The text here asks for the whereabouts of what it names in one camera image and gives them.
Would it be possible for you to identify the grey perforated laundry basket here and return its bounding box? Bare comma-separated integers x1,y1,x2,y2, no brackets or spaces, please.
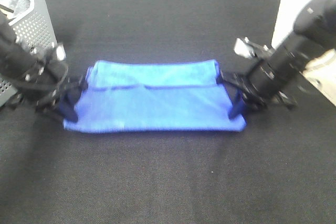
1,0,57,107

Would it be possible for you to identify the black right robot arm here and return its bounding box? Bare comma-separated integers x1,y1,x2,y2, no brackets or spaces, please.
216,0,335,120

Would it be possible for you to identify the blue microfibre towel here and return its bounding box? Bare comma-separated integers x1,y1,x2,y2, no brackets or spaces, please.
63,60,246,133

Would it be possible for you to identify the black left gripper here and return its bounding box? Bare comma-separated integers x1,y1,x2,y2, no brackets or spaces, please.
10,50,88,122

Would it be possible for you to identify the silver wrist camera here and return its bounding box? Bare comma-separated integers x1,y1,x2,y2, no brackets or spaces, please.
51,43,66,61
234,37,263,59

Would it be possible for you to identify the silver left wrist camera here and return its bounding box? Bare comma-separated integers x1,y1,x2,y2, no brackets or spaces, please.
51,43,66,61

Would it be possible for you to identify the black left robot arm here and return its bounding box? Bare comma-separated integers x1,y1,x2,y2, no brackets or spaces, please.
1,14,88,122

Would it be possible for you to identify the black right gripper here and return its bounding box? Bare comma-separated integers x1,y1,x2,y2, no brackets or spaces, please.
218,58,298,120

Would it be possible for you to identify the grey towel in basket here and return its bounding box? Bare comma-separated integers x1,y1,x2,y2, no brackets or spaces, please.
1,0,30,18

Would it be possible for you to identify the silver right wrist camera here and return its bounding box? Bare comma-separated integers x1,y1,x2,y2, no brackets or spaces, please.
234,37,263,59

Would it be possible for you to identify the white plastic storage basket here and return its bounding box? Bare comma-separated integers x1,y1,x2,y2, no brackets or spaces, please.
271,0,335,104

